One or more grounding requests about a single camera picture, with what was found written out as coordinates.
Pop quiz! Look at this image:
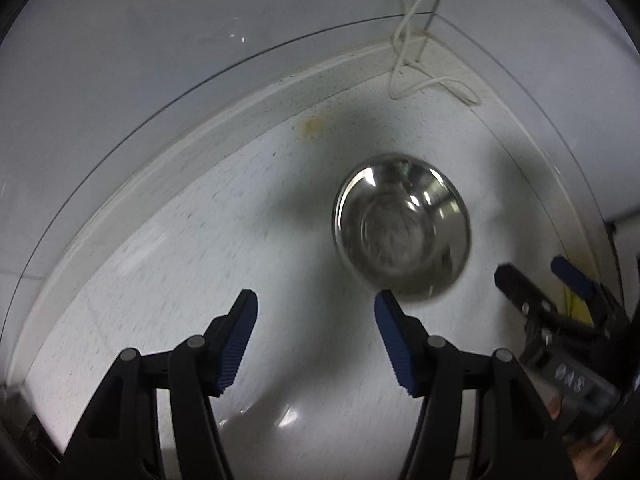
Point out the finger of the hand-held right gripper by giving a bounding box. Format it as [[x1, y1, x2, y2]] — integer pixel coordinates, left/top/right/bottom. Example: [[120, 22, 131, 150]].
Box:
[[494, 263, 563, 328], [550, 255, 630, 333]]

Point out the person's right hand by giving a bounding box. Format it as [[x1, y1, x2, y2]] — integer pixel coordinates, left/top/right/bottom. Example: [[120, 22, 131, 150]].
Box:
[[547, 392, 626, 480]]

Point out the white power cable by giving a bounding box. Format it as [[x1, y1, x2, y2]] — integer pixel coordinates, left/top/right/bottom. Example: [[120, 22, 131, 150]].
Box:
[[387, 0, 481, 107]]

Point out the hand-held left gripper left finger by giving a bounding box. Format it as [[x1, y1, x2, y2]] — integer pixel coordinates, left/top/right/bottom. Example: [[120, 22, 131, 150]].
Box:
[[55, 288, 259, 480]]

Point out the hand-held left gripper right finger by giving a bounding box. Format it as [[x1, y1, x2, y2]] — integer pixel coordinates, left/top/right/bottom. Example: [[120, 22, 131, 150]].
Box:
[[374, 289, 573, 480]]

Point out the large steel bowl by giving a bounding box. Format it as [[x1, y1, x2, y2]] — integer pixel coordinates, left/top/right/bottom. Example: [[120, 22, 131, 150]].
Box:
[[332, 152, 472, 303]]

